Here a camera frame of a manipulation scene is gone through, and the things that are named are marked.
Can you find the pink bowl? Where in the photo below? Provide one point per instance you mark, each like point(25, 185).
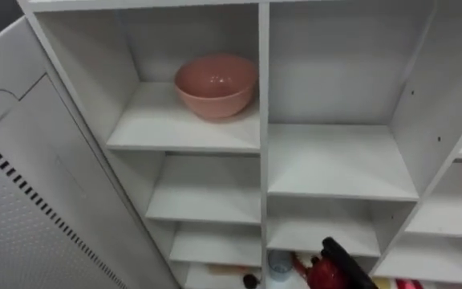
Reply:
point(215, 88)

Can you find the white shelf unit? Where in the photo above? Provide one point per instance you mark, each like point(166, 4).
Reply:
point(335, 160)

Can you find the red apple soft toy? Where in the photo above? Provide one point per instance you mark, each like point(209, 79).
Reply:
point(327, 277)

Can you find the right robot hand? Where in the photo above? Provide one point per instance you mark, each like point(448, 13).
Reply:
point(347, 261)

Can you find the small black ball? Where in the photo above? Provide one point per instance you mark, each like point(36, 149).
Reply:
point(251, 281)

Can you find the white perforated cabinet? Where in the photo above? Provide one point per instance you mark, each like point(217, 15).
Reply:
point(46, 192)

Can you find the grey blue cup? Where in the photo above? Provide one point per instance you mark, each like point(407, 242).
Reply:
point(280, 265)

